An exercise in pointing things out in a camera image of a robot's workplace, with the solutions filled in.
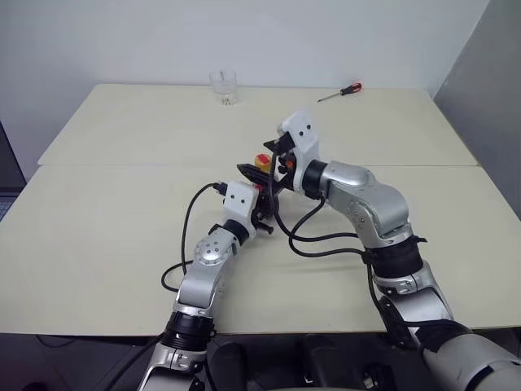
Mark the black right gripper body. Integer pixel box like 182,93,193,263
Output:
269,136,299,193

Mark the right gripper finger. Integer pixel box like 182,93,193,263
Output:
236,162,276,185
263,134,295,151

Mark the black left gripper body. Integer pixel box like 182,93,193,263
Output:
248,187,277,237

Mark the clear wine glass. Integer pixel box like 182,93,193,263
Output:
208,69,239,108

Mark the red and black screwdriver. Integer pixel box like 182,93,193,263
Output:
317,81,363,103

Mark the dark rounded shape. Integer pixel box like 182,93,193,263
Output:
206,340,250,391
300,334,370,391

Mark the dark grey panel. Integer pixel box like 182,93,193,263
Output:
0,120,28,193

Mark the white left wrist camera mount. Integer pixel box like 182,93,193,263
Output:
222,181,261,238

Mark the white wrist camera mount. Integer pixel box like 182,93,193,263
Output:
222,181,261,238
275,108,323,193

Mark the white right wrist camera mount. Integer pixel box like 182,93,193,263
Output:
275,108,323,193

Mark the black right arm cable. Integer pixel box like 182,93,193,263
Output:
268,148,428,339

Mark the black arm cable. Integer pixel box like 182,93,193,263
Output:
268,148,428,339
160,182,228,293

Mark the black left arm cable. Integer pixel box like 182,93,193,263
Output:
160,182,228,293

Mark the black floor cable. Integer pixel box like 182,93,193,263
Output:
35,334,77,349

